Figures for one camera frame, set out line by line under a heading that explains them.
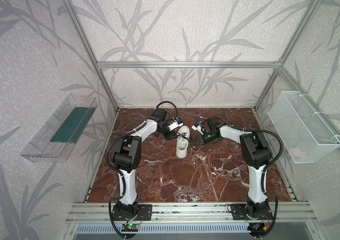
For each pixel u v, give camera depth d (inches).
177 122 33.8
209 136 33.9
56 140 24.8
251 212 25.7
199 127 35.9
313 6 27.8
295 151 28.8
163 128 33.0
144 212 28.9
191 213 29.6
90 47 33.4
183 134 38.6
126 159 21.0
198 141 34.9
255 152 21.9
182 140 36.9
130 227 28.2
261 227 28.2
